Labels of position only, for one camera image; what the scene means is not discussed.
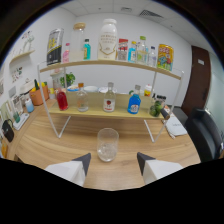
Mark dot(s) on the black armchair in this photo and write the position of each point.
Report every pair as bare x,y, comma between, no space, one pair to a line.
203,133

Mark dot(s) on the yellow white jar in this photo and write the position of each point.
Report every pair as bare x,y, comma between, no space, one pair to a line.
147,90

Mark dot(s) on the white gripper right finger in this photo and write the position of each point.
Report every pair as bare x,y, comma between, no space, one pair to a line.
156,168

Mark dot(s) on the clear drinking glass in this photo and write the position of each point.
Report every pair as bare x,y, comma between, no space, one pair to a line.
107,146

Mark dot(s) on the jar of green limes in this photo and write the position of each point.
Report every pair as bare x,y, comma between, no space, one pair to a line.
155,107

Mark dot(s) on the small teal bottle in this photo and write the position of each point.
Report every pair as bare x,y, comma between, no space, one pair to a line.
87,50

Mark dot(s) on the white tray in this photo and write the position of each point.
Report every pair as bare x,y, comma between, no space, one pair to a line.
21,121

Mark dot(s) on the ceiling air vent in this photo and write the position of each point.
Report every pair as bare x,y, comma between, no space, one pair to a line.
150,13

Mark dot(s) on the clear bottle orange cap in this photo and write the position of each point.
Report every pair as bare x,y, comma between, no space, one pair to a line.
82,101

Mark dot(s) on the square ceiling fixture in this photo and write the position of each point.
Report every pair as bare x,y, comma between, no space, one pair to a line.
126,9

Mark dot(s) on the small red liquid bottle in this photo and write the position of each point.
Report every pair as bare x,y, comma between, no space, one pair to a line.
62,101

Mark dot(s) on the wooden wall shelf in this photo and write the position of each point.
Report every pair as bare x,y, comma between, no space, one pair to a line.
21,56

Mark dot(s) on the teal cup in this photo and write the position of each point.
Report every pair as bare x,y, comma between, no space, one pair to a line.
16,117

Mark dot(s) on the white booklet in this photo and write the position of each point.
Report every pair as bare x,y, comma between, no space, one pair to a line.
175,128

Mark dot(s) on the small pink bottle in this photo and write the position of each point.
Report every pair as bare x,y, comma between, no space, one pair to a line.
66,55

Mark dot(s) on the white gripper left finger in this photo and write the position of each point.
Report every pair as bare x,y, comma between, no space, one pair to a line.
71,170

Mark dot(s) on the orange basket with fruit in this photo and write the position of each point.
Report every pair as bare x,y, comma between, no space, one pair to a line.
38,97

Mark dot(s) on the clear bottle red label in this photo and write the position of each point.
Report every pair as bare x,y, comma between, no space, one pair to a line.
109,101

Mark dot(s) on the potted green plant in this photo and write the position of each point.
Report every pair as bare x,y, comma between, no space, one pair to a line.
68,80

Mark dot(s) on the black kettle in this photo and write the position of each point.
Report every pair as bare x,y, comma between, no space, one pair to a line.
8,131

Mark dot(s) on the large white bottle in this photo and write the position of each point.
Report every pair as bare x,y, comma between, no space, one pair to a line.
107,41

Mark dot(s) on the dark muddler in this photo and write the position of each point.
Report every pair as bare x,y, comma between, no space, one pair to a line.
165,113

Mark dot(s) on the white-framed wooden two-tier shelf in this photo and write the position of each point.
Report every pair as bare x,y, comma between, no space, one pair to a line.
95,104

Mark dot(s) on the brown door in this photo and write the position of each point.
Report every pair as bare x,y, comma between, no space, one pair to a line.
198,80

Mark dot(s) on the blue liquid bottle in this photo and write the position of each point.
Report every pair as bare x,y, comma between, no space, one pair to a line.
134,105

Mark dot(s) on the tall black yellow can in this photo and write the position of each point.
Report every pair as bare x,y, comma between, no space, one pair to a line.
55,46

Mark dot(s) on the yellow drink can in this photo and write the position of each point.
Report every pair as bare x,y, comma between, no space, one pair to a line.
165,57

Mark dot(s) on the clear bottle blue cap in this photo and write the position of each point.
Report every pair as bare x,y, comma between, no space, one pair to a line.
152,58

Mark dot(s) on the glass jar cork lid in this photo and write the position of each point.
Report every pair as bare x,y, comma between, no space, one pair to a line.
77,43

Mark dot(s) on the wide white bowl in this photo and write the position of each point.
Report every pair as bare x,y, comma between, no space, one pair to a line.
104,90

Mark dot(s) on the light blue gin bottle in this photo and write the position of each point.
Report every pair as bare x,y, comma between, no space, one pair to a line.
132,53

